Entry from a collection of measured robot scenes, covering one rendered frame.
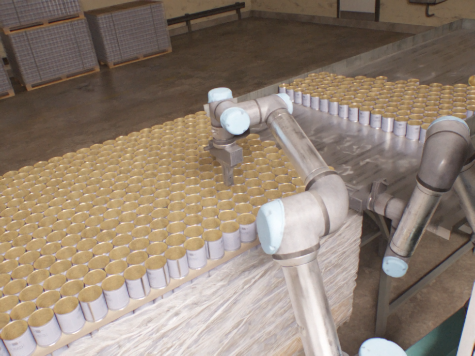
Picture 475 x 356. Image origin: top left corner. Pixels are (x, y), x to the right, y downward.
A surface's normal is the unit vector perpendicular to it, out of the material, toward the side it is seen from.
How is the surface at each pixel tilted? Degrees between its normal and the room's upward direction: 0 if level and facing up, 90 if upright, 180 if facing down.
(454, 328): 0
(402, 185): 0
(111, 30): 88
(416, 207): 85
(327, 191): 11
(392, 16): 90
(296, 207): 25
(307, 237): 62
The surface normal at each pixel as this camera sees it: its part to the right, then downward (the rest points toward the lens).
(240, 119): 0.32, 0.43
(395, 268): -0.45, 0.49
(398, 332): -0.12, -0.86
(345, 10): -0.82, 0.36
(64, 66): 0.56, 0.38
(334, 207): 0.36, -0.28
